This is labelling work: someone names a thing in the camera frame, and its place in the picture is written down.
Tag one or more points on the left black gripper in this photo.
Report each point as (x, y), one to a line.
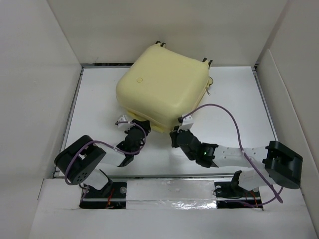
(145, 124)

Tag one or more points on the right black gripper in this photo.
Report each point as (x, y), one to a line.
(174, 134)

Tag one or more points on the yellow hard-shell suitcase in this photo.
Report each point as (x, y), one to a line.
(162, 85)

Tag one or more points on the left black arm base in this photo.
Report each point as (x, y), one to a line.
(115, 198)

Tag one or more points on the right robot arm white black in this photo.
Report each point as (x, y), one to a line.
(274, 164)

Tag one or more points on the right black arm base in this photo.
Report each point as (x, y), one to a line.
(230, 196)

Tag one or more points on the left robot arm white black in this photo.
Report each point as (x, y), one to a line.
(78, 161)

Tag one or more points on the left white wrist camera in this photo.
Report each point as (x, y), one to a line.
(123, 123)

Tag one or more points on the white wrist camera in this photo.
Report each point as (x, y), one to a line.
(123, 123)
(186, 122)

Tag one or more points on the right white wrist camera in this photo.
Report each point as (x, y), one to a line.
(186, 122)

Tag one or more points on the silver aluminium rail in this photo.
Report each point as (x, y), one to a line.
(174, 177)

